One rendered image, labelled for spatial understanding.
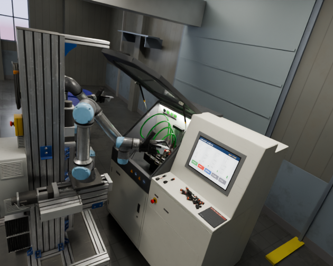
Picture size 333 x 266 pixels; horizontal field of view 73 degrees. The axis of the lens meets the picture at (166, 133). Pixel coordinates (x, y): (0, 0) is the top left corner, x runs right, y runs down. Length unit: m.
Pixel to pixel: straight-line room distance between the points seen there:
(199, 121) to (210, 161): 0.36
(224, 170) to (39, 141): 1.37
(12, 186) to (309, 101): 3.15
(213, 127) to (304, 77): 1.74
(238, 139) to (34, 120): 1.44
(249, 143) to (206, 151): 0.37
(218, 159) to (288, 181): 1.81
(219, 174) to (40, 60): 1.46
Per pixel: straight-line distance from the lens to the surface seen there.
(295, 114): 3.36
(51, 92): 1.70
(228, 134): 1.82
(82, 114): 1.43
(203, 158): 1.93
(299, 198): 3.51
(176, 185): 2.01
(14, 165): 1.82
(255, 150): 1.73
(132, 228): 2.60
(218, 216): 1.84
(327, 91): 3.22
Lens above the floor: 2.13
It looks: 23 degrees down
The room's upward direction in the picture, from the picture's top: 11 degrees clockwise
